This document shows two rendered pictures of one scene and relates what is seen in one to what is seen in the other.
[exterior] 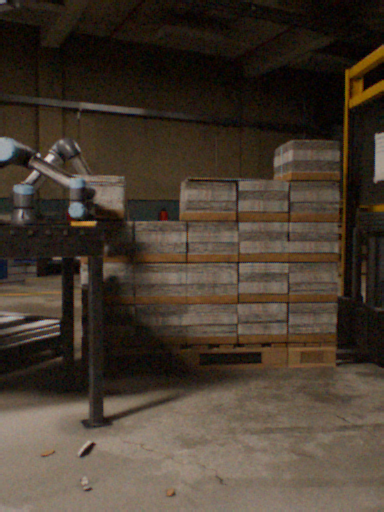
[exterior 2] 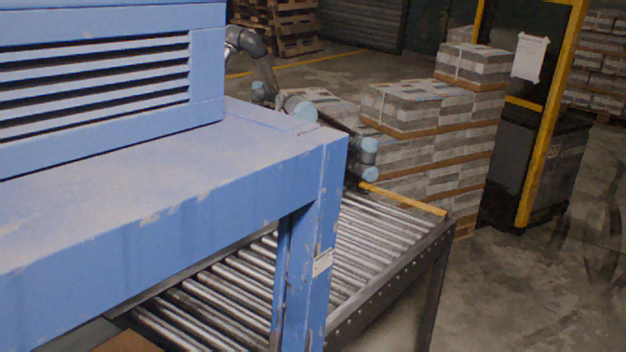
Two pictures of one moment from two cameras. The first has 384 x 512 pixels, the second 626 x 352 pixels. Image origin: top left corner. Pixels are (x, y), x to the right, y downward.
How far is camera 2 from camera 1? 232 cm
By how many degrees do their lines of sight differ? 37
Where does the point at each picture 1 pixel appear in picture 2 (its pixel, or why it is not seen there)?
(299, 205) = (478, 114)
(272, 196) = (463, 108)
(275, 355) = not seen: hidden behind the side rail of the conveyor
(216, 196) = (425, 114)
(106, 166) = not seen: outside the picture
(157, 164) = not seen: outside the picture
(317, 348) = (465, 225)
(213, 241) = (416, 155)
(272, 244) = (455, 150)
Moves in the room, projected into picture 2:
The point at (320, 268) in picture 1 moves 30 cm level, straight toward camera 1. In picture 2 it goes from (480, 164) to (505, 182)
